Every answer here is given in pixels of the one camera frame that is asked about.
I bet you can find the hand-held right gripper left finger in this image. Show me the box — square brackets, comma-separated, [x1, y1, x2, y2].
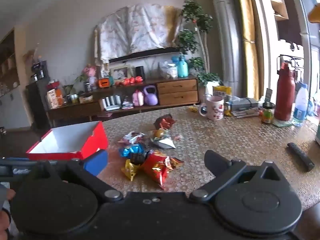
[32, 149, 124, 202]

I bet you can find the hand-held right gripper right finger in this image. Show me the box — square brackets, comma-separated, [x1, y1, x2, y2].
[189, 150, 288, 202]

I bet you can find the yellow snack packet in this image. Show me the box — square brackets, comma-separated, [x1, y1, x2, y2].
[122, 159, 143, 181]

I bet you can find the blue snack packet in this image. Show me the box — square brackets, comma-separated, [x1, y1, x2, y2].
[118, 144, 145, 158]

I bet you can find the red cardboard box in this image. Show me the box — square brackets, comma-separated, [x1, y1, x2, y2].
[26, 121, 109, 161]

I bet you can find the black snack packet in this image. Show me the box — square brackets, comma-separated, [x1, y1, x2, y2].
[130, 152, 147, 166]

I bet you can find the white red cookie packet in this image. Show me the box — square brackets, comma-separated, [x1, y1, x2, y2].
[117, 131, 146, 146]

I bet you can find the white silver snack packet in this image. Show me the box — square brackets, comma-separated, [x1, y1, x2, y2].
[150, 137, 185, 150]

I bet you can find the red chips packet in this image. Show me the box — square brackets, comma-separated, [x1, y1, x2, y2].
[140, 151, 185, 190]

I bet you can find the dark red snack packet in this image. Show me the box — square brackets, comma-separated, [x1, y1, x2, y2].
[153, 114, 177, 130]

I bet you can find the person's left hand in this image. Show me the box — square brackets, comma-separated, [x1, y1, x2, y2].
[0, 189, 16, 232]

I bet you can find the white mug pink print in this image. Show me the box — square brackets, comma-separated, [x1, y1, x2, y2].
[199, 95, 225, 122]

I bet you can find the wooden TV cabinet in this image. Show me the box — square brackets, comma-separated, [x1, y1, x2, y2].
[46, 76, 200, 128]

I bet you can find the black mini fridge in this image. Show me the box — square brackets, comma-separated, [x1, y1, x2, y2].
[26, 80, 52, 130]

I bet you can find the white router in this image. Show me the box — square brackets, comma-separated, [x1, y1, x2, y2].
[102, 95, 122, 111]

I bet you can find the grey tissue box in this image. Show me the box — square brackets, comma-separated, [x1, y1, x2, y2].
[230, 97, 259, 113]

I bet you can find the printed white red box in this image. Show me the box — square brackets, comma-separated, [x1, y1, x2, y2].
[47, 89, 57, 108]

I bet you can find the small jar black lid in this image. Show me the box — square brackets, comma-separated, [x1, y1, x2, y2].
[261, 102, 275, 124]

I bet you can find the yellow bag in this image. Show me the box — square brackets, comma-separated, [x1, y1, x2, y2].
[212, 85, 233, 117]

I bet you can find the white plant pot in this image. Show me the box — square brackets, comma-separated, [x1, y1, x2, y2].
[205, 80, 223, 97]

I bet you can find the light wooden drawer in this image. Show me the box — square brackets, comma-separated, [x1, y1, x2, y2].
[157, 79, 198, 95]
[159, 90, 199, 106]

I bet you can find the potted plant patterned pot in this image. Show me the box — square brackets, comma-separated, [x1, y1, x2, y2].
[75, 72, 93, 92]

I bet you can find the pink lunch bag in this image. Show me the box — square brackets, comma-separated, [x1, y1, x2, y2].
[132, 89, 145, 107]

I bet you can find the small potted green plant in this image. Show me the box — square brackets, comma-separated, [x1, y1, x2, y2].
[62, 84, 75, 103]

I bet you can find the orange tissue box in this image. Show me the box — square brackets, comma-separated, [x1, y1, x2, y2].
[98, 77, 114, 88]

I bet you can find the purple kettlebell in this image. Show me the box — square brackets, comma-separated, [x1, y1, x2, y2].
[143, 85, 159, 105]

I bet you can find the black coffee machine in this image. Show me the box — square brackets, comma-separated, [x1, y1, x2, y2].
[31, 60, 48, 82]

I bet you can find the red thermos bottle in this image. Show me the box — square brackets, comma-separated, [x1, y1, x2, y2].
[274, 62, 296, 122]

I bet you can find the teal spray bottle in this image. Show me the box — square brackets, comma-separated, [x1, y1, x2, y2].
[177, 52, 189, 78]

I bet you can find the clear water bottle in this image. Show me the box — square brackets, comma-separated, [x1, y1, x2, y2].
[292, 83, 309, 127]

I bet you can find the clear plastic bag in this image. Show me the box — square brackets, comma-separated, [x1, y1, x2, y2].
[159, 61, 178, 79]

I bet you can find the black television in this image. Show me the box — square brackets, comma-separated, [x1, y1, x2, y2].
[109, 46, 181, 63]

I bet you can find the grey standing air conditioner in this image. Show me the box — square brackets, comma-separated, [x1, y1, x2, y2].
[207, 0, 247, 83]

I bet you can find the floral cloth cover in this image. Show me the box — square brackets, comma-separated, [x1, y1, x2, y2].
[94, 4, 184, 64]

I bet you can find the tall artificial green tree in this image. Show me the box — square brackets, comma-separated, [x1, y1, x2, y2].
[179, 0, 223, 85]

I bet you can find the grey wall cabinet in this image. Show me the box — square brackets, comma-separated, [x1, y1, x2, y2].
[0, 27, 28, 130]

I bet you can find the photo frame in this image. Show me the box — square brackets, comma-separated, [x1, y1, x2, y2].
[109, 65, 132, 80]

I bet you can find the wooden wall shelf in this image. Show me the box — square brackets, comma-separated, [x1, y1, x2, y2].
[270, 0, 289, 22]

